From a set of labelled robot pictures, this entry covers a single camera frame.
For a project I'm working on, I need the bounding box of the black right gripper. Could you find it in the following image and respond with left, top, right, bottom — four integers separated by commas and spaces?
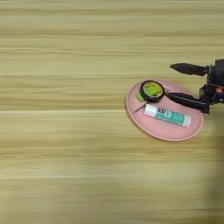
166, 62, 224, 115

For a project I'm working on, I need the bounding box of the white green glue stick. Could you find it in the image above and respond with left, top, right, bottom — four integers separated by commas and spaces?
143, 103, 193, 128

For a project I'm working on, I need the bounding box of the green eraser block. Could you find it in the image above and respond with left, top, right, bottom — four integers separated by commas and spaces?
135, 92, 145, 103

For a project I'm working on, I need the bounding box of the pink round plate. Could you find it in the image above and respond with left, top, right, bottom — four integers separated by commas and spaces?
125, 78, 205, 143

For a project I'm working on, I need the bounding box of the thin dark stick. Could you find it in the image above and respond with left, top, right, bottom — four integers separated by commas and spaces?
133, 102, 150, 114

